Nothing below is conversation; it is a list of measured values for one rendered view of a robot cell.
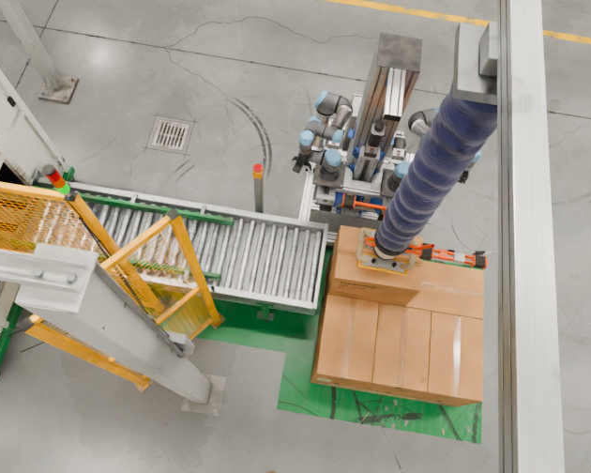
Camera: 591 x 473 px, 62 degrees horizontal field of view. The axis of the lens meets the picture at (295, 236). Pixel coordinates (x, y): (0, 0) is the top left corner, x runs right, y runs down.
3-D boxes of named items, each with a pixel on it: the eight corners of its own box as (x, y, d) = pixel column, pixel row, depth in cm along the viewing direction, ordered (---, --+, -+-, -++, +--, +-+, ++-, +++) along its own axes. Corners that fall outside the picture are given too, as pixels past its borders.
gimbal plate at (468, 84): (451, 99, 168) (457, 88, 164) (454, 32, 180) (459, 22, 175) (539, 113, 168) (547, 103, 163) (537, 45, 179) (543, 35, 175)
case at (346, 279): (327, 294, 376) (334, 277, 339) (333, 245, 392) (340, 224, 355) (405, 305, 376) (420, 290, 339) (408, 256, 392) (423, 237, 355)
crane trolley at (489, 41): (477, 78, 167) (489, 57, 158) (477, 41, 173) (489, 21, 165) (523, 85, 167) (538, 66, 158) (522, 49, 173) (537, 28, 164)
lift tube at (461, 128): (383, 233, 282) (463, 88, 167) (386, 196, 291) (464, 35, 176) (424, 240, 282) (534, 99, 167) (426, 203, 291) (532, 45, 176)
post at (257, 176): (255, 228, 453) (252, 173, 361) (256, 221, 456) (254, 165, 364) (263, 229, 453) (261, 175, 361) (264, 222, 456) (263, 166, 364)
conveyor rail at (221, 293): (18, 266, 386) (6, 257, 369) (20, 259, 388) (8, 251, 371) (310, 314, 383) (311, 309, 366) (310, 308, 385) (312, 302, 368)
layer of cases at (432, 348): (311, 380, 390) (316, 373, 353) (328, 262, 429) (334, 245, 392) (462, 405, 389) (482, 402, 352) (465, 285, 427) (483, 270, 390)
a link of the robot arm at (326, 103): (320, 169, 346) (339, 100, 307) (299, 161, 347) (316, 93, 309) (325, 160, 354) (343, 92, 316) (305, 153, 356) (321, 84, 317)
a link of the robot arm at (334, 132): (355, 114, 323) (338, 149, 286) (339, 109, 324) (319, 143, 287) (359, 99, 315) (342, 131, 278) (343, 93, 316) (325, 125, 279)
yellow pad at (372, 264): (356, 267, 332) (357, 264, 327) (358, 252, 336) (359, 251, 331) (406, 276, 331) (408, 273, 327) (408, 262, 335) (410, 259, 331)
